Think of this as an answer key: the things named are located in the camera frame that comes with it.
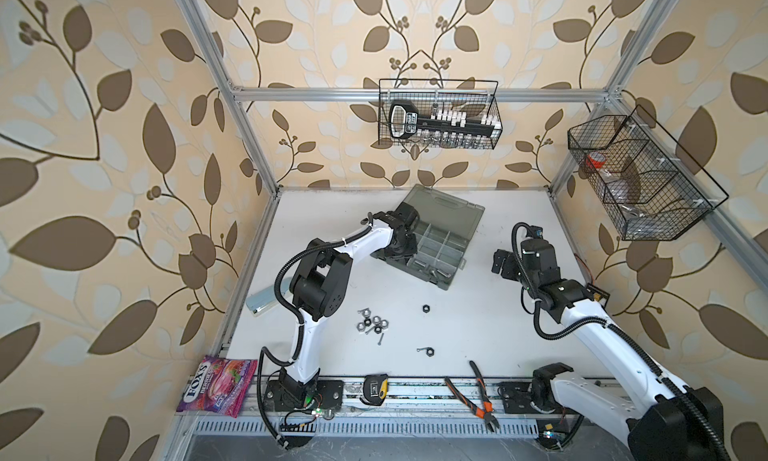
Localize pile of silver nuts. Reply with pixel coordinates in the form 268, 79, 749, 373
356, 308, 390, 345

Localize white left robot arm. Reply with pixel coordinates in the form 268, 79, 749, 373
259, 202, 420, 408

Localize orange handled pliers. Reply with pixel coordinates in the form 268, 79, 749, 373
443, 360, 500, 433

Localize socket set on rail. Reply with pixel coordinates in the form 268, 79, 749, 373
384, 100, 503, 142

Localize black wire basket back wall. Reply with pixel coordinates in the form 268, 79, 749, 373
378, 77, 503, 150

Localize pink candy bag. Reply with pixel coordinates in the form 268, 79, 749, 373
176, 356, 258, 418

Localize black wire basket right wall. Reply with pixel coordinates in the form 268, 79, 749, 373
567, 105, 729, 241

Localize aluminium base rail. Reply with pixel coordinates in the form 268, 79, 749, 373
173, 373, 637, 438

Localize black wire basket wall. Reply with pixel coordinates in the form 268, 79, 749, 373
378, 77, 503, 150
567, 105, 729, 241

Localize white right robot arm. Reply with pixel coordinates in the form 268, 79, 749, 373
492, 222, 730, 460

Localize yellow black tape measure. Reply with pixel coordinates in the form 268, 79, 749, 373
361, 373, 389, 407

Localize grey plastic organizer box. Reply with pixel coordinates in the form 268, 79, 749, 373
372, 184, 485, 290

